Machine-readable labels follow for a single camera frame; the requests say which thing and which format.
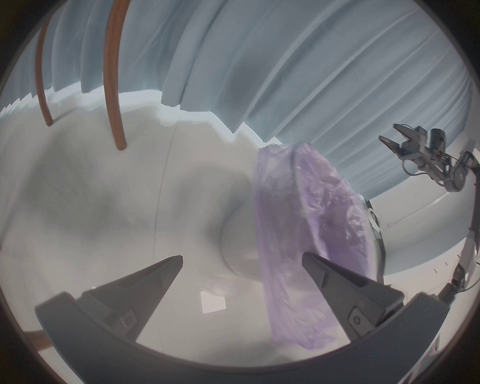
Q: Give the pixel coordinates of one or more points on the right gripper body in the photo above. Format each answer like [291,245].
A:
[416,148]

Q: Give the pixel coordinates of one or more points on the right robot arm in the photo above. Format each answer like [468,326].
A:
[455,176]

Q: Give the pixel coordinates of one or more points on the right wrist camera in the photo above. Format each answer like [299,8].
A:
[437,139]

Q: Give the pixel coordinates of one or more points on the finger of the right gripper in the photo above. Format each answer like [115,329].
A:
[403,132]
[392,145]

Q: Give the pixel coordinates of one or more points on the white trash bin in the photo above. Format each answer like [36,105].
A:
[240,247]

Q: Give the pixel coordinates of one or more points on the purple plastic bag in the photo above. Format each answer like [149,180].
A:
[300,210]

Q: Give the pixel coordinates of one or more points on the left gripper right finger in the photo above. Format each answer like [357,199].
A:
[352,300]

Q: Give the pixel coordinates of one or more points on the pale blue curtain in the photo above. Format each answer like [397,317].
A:
[300,56]

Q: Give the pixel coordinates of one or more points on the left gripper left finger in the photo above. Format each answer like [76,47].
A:
[138,296]

